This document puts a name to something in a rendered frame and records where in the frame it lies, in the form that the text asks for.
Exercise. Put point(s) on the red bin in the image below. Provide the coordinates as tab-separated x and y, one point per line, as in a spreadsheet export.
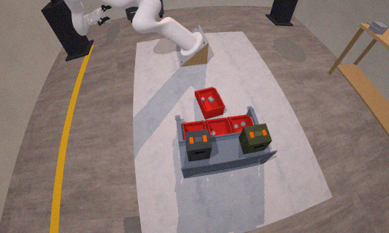
237	120
220	126
193	126
210	109

